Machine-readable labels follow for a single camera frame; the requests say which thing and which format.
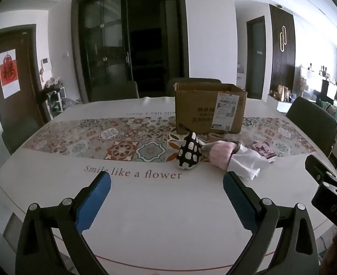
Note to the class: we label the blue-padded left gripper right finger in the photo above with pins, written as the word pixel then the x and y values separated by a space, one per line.
pixel 296 251

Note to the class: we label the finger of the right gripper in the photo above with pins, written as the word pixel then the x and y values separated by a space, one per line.
pixel 319 171

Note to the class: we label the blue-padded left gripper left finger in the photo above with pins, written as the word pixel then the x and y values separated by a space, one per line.
pixel 37 251

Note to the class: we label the pink Kuromi tissue pack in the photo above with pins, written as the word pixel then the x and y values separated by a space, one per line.
pixel 263 148

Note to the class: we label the white cloth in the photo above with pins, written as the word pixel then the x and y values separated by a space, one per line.
pixel 247 163

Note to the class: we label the pink towel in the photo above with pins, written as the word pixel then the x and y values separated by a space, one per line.
pixel 220 152

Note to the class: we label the black white patterned pouch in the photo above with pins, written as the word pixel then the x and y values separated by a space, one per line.
pixel 190 152

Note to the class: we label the dark chair right side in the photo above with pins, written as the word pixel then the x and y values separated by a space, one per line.
pixel 315 122

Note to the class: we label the white tv cabinet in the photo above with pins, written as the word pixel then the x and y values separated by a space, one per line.
pixel 281 106

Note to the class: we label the brown cardboard box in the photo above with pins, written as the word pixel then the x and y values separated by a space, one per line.
pixel 206 107

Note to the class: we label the dark interior door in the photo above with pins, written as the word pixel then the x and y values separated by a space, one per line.
pixel 256 57

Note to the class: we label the brown entrance door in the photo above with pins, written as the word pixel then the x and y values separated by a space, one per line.
pixel 20 85

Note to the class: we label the shoe rack with plush toys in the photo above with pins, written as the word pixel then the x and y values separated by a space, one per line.
pixel 52 95

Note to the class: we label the patterned tile table runner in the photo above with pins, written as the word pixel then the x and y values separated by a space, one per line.
pixel 154 139

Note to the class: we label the dark chair behind table left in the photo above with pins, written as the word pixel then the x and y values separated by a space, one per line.
pixel 123 91

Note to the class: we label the red fu character poster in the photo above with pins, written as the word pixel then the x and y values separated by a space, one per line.
pixel 8 73

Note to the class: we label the dark glass double door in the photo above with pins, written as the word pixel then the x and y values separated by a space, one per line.
pixel 116 41

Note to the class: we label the gold wall ornament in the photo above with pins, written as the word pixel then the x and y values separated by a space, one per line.
pixel 283 38

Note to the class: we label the wall intercom panel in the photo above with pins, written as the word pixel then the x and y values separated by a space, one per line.
pixel 46 64

